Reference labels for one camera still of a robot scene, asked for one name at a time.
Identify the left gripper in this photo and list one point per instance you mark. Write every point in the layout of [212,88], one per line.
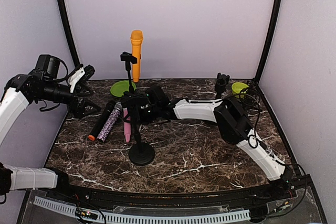
[78,110]

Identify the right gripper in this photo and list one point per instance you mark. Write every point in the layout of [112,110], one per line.
[140,116]

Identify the pink microphone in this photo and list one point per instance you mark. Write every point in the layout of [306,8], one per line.
[127,125]

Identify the purple glitter microphone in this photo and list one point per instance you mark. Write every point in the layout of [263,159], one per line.
[110,122]

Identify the black microphone orange base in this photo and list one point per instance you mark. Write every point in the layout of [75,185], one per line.
[101,120]

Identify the black round-base stand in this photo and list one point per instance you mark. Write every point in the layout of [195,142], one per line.
[141,153]
[221,82]
[129,60]

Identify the black tripod shock-mount stand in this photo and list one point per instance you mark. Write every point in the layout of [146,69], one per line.
[250,97]

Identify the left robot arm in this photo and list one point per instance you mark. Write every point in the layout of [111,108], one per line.
[42,84]

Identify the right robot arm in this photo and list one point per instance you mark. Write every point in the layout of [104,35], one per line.
[232,120]

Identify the lime green plate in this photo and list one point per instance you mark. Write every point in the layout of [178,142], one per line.
[119,88]

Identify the lime green bowl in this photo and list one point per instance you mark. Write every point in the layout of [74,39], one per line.
[239,89]

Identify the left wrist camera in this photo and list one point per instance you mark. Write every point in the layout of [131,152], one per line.
[79,75]

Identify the white slotted cable duct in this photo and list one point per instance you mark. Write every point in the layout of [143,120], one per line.
[88,215]

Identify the black left frame post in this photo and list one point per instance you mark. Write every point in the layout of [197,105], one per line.
[68,33]

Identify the black frame post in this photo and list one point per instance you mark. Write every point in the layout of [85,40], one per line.
[268,40]
[68,33]

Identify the black right frame post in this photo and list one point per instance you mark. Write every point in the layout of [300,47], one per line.
[268,40]

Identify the black front rail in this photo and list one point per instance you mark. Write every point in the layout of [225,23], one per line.
[109,185]

